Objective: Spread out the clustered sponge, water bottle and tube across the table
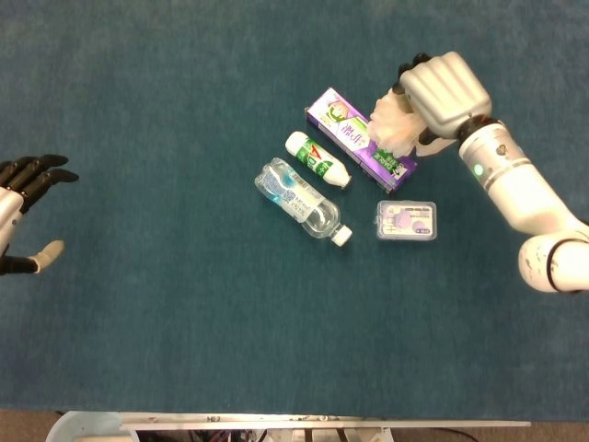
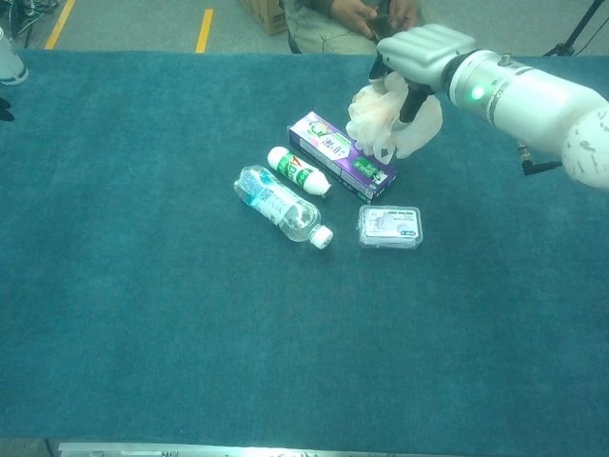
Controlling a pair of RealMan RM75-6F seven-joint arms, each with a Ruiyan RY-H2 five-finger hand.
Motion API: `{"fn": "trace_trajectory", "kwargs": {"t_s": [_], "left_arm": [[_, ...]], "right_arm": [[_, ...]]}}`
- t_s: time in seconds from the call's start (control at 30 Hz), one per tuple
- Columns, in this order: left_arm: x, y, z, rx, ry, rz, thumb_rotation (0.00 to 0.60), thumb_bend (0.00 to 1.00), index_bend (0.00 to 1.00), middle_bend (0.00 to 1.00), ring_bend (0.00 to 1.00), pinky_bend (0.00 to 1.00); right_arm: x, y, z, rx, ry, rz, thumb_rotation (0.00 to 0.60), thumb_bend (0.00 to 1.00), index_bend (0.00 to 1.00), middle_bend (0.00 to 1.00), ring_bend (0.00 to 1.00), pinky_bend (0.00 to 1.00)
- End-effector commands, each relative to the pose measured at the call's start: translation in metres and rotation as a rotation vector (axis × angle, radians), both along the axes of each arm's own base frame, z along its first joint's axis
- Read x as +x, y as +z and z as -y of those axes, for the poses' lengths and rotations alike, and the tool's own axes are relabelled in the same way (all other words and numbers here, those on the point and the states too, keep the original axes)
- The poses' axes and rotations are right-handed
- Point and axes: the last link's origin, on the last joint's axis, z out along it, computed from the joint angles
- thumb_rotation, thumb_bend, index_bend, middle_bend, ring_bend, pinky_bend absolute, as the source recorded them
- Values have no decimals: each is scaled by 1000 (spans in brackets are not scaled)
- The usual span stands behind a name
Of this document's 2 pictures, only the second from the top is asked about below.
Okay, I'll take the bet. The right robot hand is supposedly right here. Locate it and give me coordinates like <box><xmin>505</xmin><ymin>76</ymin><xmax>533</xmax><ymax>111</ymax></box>
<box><xmin>369</xmin><ymin>23</ymin><xmax>479</xmax><ymax>124</ymax></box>

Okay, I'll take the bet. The cream mesh bath loofah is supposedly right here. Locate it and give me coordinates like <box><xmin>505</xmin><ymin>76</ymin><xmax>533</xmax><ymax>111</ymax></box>
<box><xmin>344</xmin><ymin>70</ymin><xmax>444</xmax><ymax>163</ymax></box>

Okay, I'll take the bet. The white green drink bottle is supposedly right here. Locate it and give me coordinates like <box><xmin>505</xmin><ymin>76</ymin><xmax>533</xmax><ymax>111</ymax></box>
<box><xmin>266</xmin><ymin>146</ymin><xmax>333</xmax><ymax>199</ymax></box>

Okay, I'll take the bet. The clear plastic water bottle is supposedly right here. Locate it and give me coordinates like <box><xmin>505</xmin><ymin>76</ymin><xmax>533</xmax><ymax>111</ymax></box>
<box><xmin>232</xmin><ymin>164</ymin><xmax>334</xmax><ymax>249</ymax></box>

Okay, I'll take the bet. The white cylinder blue band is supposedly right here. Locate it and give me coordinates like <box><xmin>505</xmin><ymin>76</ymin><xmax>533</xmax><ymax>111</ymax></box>
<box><xmin>0</xmin><ymin>27</ymin><xmax>29</xmax><ymax>86</ymax></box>

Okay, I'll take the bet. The black handheld device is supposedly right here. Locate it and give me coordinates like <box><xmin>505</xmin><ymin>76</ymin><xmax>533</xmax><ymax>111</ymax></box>
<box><xmin>363</xmin><ymin>12</ymin><xmax>397</xmax><ymax>40</ymax></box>

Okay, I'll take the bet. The yellow floor tape strip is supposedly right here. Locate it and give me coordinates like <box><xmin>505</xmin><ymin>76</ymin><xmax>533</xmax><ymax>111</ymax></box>
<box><xmin>194</xmin><ymin>8</ymin><xmax>215</xmax><ymax>54</ymax></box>
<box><xmin>44</xmin><ymin>0</ymin><xmax>77</xmax><ymax>50</ymax></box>

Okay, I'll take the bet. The seated person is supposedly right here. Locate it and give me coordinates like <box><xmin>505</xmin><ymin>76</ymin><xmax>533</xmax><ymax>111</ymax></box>
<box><xmin>285</xmin><ymin>0</ymin><xmax>429</xmax><ymax>55</ymax></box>

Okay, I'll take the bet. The purple toothpaste box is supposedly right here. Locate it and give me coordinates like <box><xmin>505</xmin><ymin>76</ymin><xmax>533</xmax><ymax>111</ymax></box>
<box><xmin>287</xmin><ymin>110</ymin><xmax>399</xmax><ymax>200</ymax></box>

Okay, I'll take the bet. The black tripod stand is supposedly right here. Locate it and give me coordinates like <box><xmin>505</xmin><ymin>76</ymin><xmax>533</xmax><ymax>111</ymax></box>
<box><xmin>541</xmin><ymin>0</ymin><xmax>609</xmax><ymax>58</ymax></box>

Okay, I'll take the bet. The cardboard box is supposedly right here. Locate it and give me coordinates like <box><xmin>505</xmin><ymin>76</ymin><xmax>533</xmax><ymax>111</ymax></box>
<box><xmin>237</xmin><ymin>0</ymin><xmax>289</xmax><ymax>37</ymax></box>

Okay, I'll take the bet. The clear box purple label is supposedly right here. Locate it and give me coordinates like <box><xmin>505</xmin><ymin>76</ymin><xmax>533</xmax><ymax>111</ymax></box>
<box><xmin>357</xmin><ymin>203</ymin><xmax>424</xmax><ymax>251</ymax></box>

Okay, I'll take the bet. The teal table cloth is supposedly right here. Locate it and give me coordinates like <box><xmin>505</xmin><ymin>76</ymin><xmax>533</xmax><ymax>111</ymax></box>
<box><xmin>0</xmin><ymin>49</ymin><xmax>609</xmax><ymax>447</ymax></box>

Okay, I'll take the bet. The metal table edge bar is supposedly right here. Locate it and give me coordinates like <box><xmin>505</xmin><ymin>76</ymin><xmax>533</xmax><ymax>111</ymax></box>
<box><xmin>56</xmin><ymin>442</ymin><xmax>365</xmax><ymax>457</ymax></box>

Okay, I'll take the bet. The floor cable tangle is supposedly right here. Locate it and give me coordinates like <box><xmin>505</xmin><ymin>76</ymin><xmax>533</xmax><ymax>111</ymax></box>
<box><xmin>0</xmin><ymin>0</ymin><xmax>63</xmax><ymax>38</ymax></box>

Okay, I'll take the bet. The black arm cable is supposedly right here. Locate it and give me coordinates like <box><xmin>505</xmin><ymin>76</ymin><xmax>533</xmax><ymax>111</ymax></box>
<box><xmin>517</xmin><ymin>140</ymin><xmax>565</xmax><ymax>176</ymax></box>

